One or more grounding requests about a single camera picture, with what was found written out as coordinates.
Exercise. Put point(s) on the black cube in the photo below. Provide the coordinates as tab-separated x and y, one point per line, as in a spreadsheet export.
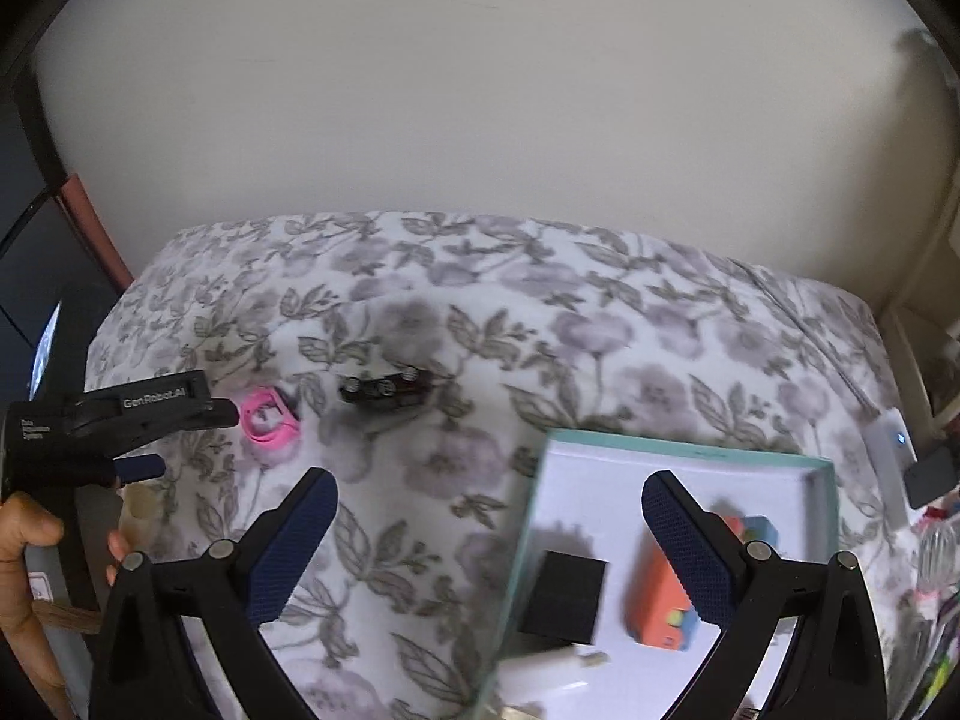
562	592

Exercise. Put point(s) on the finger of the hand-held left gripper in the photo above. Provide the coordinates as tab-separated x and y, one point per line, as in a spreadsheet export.
223	414
142	468

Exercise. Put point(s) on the person's left hand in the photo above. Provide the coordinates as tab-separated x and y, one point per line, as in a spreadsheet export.
15	577

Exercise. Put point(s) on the cream tube roll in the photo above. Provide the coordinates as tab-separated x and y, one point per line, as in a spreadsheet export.
141	506

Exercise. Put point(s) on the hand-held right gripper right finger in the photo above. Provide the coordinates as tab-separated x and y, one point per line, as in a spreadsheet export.
679	540

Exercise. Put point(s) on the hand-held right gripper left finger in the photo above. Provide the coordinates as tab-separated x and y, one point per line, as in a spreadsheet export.
300	540

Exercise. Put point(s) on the black clip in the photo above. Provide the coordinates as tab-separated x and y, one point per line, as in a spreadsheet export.
360	394

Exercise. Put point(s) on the white hub with light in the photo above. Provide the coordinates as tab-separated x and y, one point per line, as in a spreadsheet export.
892	461

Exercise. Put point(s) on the orange and blue toy block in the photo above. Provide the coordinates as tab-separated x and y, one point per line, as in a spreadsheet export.
660	600

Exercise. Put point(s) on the grey floral blanket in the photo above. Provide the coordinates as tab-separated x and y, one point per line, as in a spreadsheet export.
450	300

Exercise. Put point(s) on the white box with teal rim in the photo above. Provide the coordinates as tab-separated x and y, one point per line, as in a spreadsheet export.
592	480

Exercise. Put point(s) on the dark blue cabinet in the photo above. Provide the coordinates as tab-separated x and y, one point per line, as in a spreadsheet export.
22	240

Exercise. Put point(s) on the black power adapter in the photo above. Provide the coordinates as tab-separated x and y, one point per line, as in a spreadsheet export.
931	476

